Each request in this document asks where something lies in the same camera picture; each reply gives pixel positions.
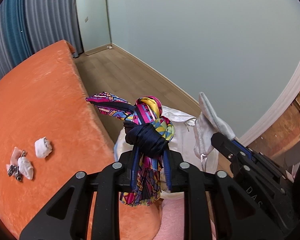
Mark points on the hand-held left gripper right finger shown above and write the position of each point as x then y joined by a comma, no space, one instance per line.
168,172

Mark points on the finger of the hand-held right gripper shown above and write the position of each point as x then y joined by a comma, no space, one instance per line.
222,145
245,151

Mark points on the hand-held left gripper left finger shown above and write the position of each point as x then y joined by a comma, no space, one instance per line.
133,172

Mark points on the colourful patterned scarf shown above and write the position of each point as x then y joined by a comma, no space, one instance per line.
150,140

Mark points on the pink fluffy cloth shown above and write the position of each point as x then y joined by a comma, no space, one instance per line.
172,220

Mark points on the white rolled sock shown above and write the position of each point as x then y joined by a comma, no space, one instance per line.
43,147

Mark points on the white crumpled sock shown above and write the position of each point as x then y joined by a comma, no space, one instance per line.
26,167

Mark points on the small pink cloth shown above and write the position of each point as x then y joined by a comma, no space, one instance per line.
15,155

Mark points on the orange velvet bed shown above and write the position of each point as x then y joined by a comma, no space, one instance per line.
40,92

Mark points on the grey blue curtain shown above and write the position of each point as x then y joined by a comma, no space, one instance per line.
40,17

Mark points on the standing wall mirror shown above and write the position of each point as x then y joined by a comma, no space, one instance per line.
95,17

